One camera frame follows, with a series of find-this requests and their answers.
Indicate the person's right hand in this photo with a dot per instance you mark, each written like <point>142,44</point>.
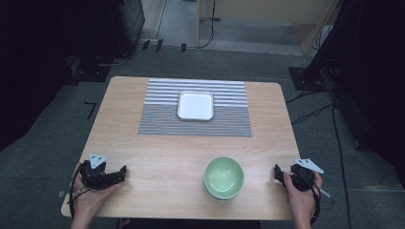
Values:
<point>299,200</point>

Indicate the light wooden cabinet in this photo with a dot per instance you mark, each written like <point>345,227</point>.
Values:
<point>305,28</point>

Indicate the person's left hand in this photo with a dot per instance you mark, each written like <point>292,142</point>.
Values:
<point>90,198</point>

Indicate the white square plate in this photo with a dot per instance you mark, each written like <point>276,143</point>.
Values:
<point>195,105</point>

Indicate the green bowl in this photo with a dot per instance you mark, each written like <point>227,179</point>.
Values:
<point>223,175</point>
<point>223,198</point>

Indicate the dark cabinet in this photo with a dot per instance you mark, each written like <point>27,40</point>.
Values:
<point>108,25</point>

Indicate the grey striped placemat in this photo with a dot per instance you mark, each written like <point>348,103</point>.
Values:
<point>159,120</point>

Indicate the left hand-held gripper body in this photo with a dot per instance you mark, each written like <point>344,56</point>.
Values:
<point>95,178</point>

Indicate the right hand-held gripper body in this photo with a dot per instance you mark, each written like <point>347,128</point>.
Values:
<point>302,179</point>

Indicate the black stand base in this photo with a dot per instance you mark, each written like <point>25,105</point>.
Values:
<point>301,79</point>
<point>90,72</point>

